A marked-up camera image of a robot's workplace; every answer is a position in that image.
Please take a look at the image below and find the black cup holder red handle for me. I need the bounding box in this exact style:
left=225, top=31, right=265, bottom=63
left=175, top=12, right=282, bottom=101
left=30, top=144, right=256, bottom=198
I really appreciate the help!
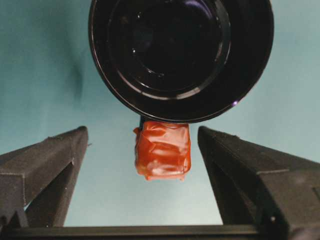
left=87, top=0, right=275, bottom=182

